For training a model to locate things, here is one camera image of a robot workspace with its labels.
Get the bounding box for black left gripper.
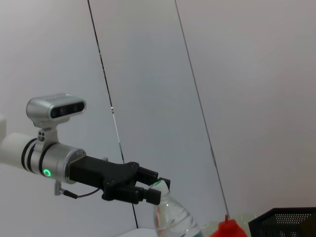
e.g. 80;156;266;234
69;156;171;205

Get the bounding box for clear green-label water bottle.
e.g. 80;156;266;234
148;180;206;237

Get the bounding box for red-orange toy orange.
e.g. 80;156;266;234
210;214;247;237

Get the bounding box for black mesh pen holder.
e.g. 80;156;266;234
248;207;316;237

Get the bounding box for left gripper cable with plug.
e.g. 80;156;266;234
54;181;102;198

